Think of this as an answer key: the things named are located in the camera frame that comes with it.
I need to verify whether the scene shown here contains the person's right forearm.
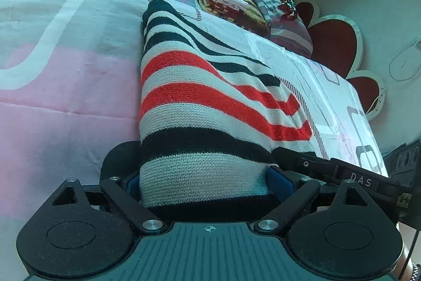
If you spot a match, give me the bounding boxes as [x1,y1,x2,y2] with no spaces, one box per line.
[397,224,421,281]

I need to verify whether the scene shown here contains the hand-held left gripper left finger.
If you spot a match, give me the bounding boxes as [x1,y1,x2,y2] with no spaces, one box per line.
[52,169,164,233]

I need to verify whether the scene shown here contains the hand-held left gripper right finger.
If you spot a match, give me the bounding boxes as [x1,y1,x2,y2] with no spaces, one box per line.
[255,166,370,233]

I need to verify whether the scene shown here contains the red heart-shaped headboard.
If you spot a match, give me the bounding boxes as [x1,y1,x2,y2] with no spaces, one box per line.
[295,1,386,121]

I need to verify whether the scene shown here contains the red black white striped sweater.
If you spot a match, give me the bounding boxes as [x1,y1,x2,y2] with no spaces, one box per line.
[100,0,318,223]

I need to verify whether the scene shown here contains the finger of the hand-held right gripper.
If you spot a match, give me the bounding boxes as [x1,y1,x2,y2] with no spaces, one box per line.
[272,147,340,185]

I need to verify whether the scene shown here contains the folded red yellow blanket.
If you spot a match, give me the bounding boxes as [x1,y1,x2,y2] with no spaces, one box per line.
[187,0,271,35]

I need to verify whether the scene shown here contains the pink white patterned bed sheet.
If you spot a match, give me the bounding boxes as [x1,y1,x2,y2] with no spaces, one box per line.
[0,0,390,237]

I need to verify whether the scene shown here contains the white wall cable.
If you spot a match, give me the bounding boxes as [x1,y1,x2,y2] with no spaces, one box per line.
[368,37,421,114]

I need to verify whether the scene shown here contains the striped pillow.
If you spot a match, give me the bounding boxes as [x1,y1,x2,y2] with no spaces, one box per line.
[250,0,314,58]

